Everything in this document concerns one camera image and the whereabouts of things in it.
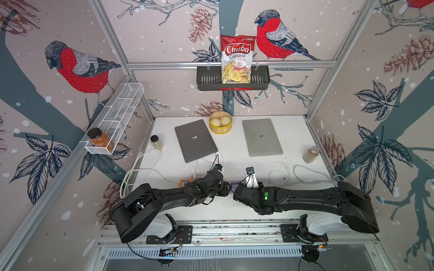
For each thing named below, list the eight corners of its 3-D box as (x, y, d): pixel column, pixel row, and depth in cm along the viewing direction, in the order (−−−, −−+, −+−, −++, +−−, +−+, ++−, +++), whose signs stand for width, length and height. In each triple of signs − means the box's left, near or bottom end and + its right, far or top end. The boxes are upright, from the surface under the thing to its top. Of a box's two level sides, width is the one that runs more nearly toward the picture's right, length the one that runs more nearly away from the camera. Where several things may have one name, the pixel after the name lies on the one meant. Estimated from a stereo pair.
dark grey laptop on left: (185, 163, 100) (185, 161, 98) (174, 129, 117) (173, 127, 116) (218, 151, 105) (218, 149, 104) (202, 120, 123) (202, 118, 121)
